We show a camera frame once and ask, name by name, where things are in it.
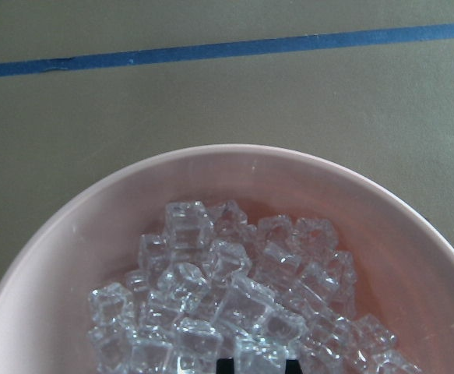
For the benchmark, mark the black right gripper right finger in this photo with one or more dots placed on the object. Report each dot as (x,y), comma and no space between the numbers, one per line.
(293,366)

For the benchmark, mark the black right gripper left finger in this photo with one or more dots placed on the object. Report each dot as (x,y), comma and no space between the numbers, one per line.
(225,366)

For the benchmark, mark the clear ice cubes pile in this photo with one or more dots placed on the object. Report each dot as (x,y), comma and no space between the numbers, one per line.
(211,285)

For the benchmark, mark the pink bowl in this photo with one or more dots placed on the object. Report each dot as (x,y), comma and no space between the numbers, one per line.
(405,267)

